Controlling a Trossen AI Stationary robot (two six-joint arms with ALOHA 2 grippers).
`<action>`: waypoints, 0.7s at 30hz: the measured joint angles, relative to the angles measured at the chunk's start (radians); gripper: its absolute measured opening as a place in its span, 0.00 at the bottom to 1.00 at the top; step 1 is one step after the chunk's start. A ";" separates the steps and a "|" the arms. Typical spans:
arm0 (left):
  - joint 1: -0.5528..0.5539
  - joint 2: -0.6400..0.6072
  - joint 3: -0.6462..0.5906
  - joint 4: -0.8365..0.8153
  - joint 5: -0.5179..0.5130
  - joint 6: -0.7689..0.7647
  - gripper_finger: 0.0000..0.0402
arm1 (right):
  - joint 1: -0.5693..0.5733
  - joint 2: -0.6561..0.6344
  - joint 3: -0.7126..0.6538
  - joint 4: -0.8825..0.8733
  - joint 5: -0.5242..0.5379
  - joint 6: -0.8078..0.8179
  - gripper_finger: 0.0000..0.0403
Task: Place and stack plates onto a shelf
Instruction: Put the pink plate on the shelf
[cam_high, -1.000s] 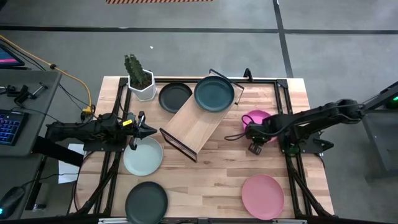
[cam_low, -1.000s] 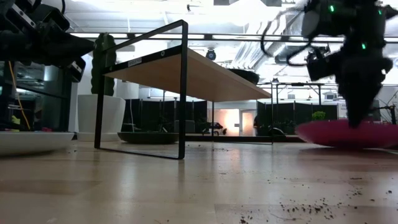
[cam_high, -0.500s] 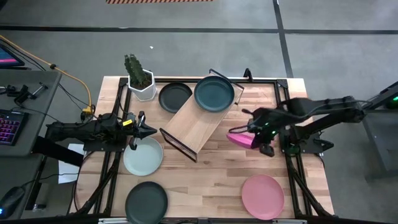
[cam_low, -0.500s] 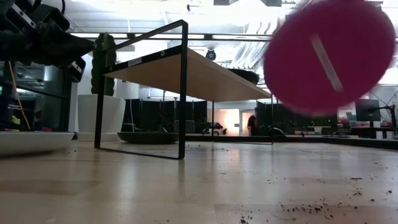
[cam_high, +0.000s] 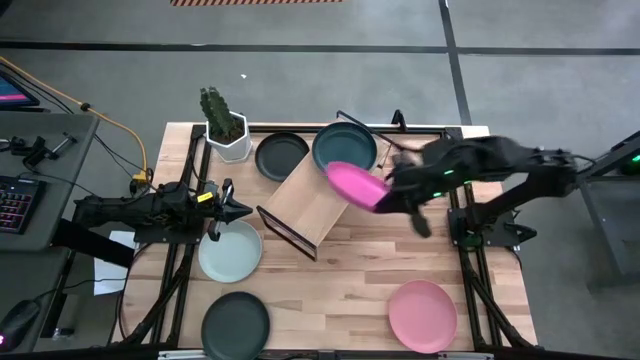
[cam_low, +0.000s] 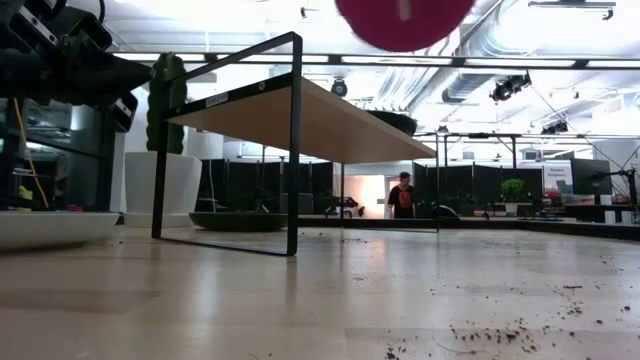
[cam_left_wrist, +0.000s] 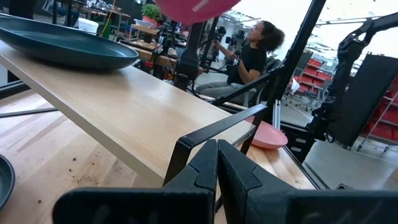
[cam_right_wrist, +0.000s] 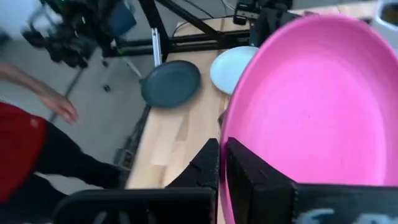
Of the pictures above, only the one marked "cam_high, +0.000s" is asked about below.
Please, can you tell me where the salmon pink plate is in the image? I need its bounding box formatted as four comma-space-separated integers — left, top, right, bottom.
388, 279, 459, 355

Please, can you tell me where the magenta plate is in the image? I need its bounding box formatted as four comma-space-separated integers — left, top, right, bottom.
325, 160, 392, 212

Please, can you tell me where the black aluminium table frame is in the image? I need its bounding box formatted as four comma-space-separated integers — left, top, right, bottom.
112, 122, 539, 352

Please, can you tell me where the grey metal stand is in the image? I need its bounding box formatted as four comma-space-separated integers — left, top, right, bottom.
569, 130, 640, 277

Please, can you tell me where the green cactus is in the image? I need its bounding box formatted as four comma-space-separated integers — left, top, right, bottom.
198, 86, 237, 144

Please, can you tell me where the white paper sheet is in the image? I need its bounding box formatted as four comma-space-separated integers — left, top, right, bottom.
93, 230, 137, 297

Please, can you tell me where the white hexagonal plant pot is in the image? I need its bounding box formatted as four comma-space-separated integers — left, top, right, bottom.
204, 110, 254, 164

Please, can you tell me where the black plate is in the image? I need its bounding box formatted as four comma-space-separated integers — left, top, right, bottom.
254, 131, 311, 183

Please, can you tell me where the dark teal plate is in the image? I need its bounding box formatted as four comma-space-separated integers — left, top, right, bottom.
311, 121, 379, 176

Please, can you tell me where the yellow cable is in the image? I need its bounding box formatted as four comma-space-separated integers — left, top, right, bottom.
0, 55, 152, 184

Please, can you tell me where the backlit keyboard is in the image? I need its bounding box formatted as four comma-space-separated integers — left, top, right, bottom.
0, 175, 49, 236

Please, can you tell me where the wooden shelf black metal frame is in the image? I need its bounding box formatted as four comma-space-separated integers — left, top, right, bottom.
255, 110, 394, 263

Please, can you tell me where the black device green light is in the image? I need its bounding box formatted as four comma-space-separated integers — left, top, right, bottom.
618, 148, 640, 176

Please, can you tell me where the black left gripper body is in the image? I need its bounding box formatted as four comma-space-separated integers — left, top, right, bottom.
198, 178, 235, 243

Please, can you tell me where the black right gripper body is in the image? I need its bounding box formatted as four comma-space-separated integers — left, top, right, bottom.
387, 148, 451, 240

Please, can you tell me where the grey desk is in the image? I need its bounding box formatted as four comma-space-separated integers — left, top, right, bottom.
0, 110, 101, 354

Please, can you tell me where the black tool on desk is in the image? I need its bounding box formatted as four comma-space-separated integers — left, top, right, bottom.
0, 132, 79, 169

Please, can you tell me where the dark green plate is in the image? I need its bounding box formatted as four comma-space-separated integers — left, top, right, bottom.
200, 291, 271, 360

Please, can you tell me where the computer monitor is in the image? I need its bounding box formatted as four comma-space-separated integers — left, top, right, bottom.
0, 72, 41, 109

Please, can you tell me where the light mint plate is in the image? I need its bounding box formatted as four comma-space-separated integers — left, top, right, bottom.
197, 219, 264, 285

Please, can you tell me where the black flat panel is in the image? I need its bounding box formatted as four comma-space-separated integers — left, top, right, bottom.
51, 218, 137, 269

